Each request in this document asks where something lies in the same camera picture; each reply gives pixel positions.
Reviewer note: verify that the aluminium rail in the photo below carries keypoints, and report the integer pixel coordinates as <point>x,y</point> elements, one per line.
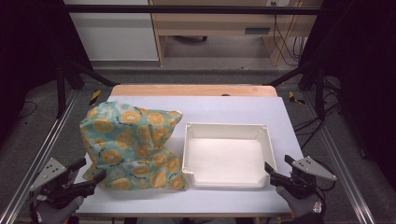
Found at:
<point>339,158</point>
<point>37,155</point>

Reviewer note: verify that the light wooden desk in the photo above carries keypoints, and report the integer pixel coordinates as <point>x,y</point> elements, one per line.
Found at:
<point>214,21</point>

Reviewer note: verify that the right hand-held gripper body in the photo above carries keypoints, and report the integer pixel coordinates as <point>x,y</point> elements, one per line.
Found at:
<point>306,175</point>

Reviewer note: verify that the black metal stand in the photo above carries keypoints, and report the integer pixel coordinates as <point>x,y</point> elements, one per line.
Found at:
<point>70,81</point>
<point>311,81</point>

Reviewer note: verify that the white cabinet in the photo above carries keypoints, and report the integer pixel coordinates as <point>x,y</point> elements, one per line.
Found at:
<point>115,34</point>

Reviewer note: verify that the orange print fabric bag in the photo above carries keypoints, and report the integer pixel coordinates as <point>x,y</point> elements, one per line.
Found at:
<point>124,140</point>

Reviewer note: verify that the person's right hand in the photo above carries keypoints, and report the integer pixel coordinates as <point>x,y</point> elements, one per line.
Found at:
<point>300,205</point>

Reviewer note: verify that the black curtain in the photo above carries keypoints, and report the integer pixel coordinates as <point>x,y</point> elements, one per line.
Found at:
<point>28,46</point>
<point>361,62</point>

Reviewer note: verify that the white plastic tray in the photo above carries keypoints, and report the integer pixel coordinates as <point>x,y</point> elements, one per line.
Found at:
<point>227,158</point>

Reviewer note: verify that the person's left hand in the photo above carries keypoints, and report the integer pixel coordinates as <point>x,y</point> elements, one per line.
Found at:
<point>54,213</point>

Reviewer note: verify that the grey desk label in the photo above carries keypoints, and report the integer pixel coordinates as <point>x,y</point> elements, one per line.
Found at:
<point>257,30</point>

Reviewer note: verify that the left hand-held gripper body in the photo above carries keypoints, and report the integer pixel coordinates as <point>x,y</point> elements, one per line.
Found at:
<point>53,180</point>

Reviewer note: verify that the black horizontal frame bar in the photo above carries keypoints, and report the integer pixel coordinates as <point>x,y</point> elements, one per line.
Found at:
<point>186,9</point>

